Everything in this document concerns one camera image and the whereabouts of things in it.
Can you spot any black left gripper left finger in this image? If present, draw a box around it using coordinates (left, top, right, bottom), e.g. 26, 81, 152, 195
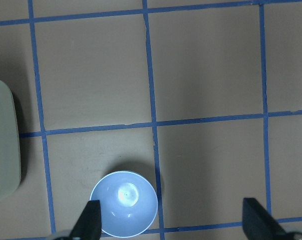
69, 200, 102, 240

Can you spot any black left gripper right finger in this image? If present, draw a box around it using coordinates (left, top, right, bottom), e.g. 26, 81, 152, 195
242, 197, 286, 240

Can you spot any blue bowl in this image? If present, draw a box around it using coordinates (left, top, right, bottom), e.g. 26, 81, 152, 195
90, 170, 158, 239

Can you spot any pale green plate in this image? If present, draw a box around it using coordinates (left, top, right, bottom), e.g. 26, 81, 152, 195
0, 80, 21, 201

